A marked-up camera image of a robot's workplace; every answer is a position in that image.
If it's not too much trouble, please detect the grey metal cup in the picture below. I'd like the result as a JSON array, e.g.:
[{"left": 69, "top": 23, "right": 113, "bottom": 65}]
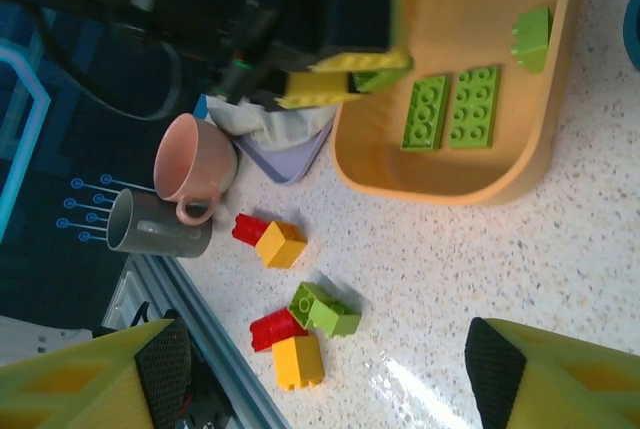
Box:
[{"left": 105, "top": 187, "right": 214, "bottom": 261}]

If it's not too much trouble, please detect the yellow plastic container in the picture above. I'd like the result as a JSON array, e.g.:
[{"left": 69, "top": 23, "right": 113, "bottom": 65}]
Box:
[{"left": 330, "top": 0, "right": 591, "bottom": 208}]

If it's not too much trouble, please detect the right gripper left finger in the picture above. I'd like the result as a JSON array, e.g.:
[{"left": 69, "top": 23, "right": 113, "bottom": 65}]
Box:
[{"left": 0, "top": 317, "right": 194, "bottom": 429}]

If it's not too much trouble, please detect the teal plastic container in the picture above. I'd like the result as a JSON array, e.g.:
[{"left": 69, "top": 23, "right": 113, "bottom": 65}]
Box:
[{"left": 621, "top": 0, "right": 640, "bottom": 73}]

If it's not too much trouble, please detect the red lego brick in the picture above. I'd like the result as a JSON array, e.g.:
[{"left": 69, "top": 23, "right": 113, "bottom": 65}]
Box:
[
  {"left": 231, "top": 212, "right": 272, "bottom": 247},
  {"left": 249, "top": 307, "right": 310, "bottom": 353}
]

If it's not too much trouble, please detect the thin black camera cable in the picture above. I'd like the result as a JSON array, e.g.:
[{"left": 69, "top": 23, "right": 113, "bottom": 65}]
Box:
[{"left": 35, "top": 7, "right": 182, "bottom": 121}]

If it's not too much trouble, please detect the pink ceramic cup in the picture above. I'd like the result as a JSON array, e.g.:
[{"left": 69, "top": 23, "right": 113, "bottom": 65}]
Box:
[{"left": 151, "top": 112, "right": 241, "bottom": 227}]

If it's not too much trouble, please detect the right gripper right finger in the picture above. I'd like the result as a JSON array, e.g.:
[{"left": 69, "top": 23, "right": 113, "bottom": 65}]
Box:
[{"left": 463, "top": 317, "right": 640, "bottom": 429}]

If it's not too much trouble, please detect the yellow lego brick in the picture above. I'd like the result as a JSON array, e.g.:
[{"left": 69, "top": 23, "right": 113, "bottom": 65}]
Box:
[
  {"left": 270, "top": 333, "right": 327, "bottom": 392},
  {"left": 255, "top": 219, "right": 309, "bottom": 270}
]

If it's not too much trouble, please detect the white crumpled cloth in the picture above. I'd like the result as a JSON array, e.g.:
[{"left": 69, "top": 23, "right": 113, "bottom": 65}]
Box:
[{"left": 206, "top": 97, "right": 332, "bottom": 151}]

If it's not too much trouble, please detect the lavender plastic tray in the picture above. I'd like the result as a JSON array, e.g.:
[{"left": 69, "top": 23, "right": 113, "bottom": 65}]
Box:
[{"left": 206, "top": 92, "right": 337, "bottom": 186}]

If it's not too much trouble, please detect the aluminium front rail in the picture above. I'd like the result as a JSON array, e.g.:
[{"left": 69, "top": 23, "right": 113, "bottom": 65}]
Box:
[{"left": 101, "top": 252, "right": 294, "bottom": 429}]

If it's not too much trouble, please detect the green sloped lego brick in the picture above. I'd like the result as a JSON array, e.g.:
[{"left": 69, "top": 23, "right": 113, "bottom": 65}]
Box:
[{"left": 510, "top": 5, "right": 556, "bottom": 74}]

